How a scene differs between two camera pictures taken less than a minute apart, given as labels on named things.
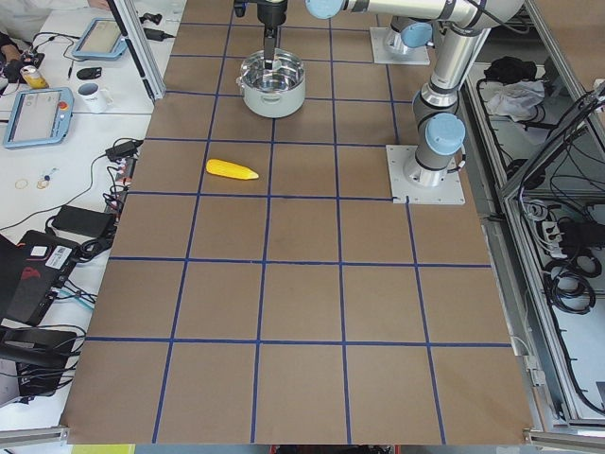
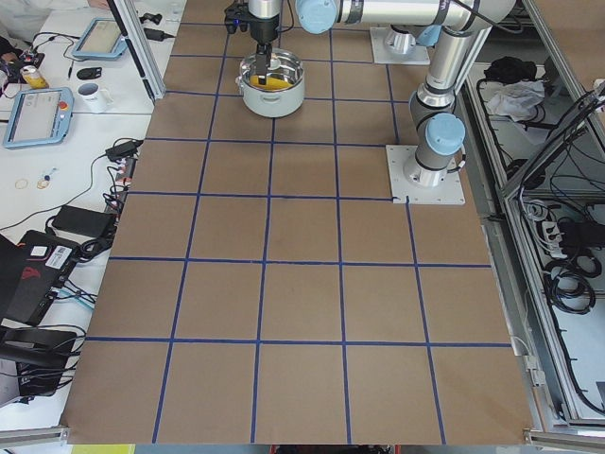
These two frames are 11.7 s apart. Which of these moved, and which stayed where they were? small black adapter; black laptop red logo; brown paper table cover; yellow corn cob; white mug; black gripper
Moved: black gripper; yellow corn cob
Stayed: black laptop red logo; small black adapter; white mug; brown paper table cover
